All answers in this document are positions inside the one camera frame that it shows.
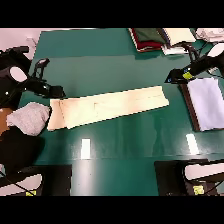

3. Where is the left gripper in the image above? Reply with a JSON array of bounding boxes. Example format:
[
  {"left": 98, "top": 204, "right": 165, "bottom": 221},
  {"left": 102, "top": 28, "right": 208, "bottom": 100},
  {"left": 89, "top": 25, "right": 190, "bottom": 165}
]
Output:
[{"left": 49, "top": 85, "right": 67, "bottom": 99}]

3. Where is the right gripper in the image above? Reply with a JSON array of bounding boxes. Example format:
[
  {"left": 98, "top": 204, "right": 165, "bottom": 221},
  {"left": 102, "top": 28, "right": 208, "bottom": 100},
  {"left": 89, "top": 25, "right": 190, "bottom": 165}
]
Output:
[{"left": 164, "top": 67, "right": 194, "bottom": 85}]

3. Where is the brown garment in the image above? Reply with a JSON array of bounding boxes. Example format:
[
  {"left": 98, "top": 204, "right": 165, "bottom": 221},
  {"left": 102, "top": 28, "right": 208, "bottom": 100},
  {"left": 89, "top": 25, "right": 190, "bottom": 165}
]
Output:
[{"left": 179, "top": 83, "right": 202, "bottom": 133}]

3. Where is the grey garment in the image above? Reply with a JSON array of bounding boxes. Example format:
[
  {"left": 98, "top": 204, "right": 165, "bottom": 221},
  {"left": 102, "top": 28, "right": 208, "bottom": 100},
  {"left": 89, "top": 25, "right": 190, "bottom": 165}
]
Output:
[{"left": 6, "top": 101, "right": 52, "bottom": 137}]

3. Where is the pale lilac garment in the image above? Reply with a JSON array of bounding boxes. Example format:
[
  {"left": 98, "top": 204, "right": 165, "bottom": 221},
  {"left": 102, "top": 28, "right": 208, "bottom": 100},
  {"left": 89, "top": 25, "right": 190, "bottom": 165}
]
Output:
[{"left": 186, "top": 77, "right": 224, "bottom": 132}]

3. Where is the red garment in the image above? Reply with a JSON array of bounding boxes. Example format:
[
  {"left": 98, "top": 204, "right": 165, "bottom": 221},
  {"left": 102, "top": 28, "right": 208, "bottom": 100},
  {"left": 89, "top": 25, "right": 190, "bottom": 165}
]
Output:
[{"left": 128, "top": 28, "right": 163, "bottom": 54}]

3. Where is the dark green garment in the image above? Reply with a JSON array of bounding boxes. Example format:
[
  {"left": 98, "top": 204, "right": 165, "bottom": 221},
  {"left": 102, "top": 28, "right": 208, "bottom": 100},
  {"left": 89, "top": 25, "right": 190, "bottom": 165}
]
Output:
[{"left": 134, "top": 28, "right": 167, "bottom": 45}]

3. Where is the white garment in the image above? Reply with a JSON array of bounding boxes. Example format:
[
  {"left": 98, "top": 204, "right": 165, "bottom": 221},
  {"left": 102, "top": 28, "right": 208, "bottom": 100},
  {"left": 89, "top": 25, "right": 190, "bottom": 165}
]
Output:
[{"left": 195, "top": 28, "right": 224, "bottom": 44}]

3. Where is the black garment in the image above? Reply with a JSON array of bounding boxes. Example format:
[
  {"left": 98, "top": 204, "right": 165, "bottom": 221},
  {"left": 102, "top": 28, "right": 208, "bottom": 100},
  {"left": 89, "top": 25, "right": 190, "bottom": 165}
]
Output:
[{"left": 0, "top": 126, "right": 46, "bottom": 175}]

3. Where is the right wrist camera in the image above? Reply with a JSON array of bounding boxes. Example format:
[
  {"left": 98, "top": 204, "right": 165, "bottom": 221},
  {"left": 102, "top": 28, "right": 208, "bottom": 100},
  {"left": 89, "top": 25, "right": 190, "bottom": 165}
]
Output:
[{"left": 180, "top": 41, "right": 198, "bottom": 63}]

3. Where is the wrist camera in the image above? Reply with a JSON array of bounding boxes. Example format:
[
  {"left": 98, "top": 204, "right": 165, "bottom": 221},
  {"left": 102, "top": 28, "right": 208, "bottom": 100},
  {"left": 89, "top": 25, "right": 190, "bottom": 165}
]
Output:
[
  {"left": 180, "top": 41, "right": 198, "bottom": 63},
  {"left": 32, "top": 57, "right": 51, "bottom": 82}
]

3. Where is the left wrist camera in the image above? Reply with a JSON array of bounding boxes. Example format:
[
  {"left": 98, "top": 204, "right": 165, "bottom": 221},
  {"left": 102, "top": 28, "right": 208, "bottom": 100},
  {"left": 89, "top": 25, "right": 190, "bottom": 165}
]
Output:
[{"left": 32, "top": 57, "right": 51, "bottom": 82}]

